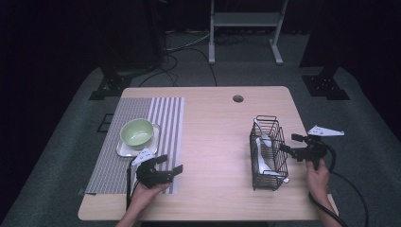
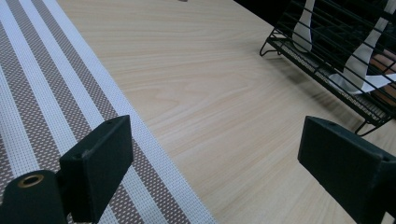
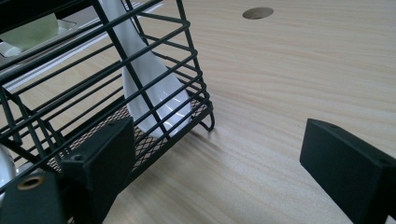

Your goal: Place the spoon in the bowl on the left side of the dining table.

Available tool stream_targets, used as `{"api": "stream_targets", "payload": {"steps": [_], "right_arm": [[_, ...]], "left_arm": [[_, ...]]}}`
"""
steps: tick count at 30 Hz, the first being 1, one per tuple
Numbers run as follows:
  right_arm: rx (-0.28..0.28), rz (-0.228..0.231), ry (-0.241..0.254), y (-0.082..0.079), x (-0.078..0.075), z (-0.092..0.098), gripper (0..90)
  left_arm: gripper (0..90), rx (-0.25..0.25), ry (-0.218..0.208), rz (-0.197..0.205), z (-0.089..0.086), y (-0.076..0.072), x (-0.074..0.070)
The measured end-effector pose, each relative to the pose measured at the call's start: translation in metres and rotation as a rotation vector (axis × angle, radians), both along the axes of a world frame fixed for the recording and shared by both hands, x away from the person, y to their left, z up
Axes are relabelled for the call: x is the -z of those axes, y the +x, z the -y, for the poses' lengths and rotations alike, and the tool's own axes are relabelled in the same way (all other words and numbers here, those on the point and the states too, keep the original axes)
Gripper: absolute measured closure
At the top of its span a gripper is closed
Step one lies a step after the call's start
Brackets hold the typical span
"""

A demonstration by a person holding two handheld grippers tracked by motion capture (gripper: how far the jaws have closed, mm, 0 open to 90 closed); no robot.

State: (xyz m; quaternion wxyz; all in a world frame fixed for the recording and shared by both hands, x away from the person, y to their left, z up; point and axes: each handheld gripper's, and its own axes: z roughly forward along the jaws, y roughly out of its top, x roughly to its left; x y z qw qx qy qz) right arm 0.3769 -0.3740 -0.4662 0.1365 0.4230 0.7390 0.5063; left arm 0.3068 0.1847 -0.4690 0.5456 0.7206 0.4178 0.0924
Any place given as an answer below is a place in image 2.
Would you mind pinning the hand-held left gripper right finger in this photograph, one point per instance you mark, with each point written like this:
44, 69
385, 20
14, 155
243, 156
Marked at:
342, 165

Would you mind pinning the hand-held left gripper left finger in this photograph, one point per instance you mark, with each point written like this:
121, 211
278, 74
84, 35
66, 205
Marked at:
93, 168

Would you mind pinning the striped woven placemat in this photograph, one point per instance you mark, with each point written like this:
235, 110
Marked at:
46, 93

